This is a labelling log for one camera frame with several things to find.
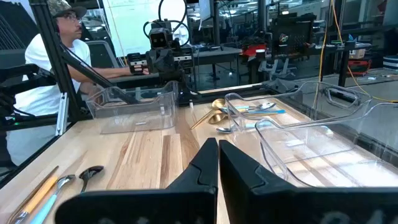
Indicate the white board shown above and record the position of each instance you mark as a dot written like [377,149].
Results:
[130,25]

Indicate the red storage crate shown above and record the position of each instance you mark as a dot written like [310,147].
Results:
[360,67]

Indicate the silver aluminium bracket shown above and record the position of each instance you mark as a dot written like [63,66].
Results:
[62,115]

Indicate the black equipment cabinet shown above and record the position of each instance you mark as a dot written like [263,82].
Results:
[292,37]

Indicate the person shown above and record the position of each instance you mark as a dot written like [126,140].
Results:
[37,90]

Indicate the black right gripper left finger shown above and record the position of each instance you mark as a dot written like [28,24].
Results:
[186,205]

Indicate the striped storage box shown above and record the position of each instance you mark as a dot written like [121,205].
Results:
[391,62]

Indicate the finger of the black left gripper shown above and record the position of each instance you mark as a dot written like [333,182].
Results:
[170,62]
[155,62]

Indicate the black standing desk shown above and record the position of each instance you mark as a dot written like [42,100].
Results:
[343,62]

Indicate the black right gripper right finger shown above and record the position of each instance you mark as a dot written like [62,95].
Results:
[280,205]

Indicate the grey office chair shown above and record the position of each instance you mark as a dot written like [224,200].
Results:
[102,54]

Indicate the red toolbox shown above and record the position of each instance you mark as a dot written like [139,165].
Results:
[253,49]

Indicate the white office chair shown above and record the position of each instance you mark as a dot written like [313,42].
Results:
[273,67]

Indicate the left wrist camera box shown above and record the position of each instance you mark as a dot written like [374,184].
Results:
[160,39]

